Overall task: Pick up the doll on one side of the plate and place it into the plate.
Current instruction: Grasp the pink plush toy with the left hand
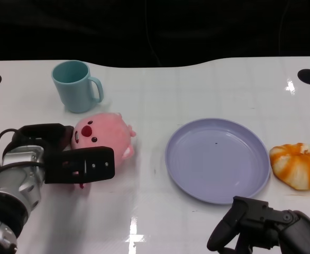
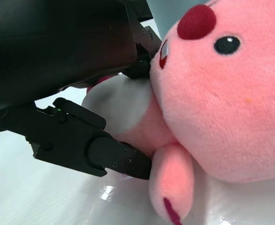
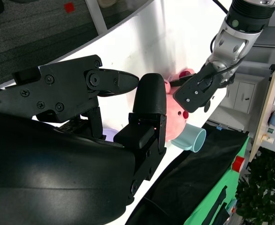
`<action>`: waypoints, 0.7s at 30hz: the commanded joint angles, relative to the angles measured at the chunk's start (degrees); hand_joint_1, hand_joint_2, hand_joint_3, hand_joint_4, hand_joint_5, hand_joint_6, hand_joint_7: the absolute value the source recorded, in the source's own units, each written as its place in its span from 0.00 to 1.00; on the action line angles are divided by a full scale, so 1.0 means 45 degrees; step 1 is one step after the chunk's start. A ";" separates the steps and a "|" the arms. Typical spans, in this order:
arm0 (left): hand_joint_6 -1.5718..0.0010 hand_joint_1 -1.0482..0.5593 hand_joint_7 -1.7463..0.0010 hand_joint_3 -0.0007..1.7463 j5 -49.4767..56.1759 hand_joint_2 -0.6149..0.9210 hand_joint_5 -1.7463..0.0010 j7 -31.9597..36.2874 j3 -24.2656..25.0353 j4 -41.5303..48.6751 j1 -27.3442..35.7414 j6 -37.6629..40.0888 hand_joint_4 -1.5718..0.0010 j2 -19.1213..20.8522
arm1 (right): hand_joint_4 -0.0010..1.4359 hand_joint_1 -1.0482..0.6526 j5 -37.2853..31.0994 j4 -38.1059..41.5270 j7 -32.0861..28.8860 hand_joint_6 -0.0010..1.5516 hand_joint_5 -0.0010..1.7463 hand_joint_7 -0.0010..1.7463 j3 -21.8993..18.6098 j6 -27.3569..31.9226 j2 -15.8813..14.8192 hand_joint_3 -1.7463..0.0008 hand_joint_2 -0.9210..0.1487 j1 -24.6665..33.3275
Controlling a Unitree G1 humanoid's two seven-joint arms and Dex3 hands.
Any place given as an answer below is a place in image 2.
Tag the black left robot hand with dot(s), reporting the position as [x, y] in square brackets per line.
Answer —
[46, 47]

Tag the pink plush beaver doll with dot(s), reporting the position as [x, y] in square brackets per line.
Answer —
[222, 105]

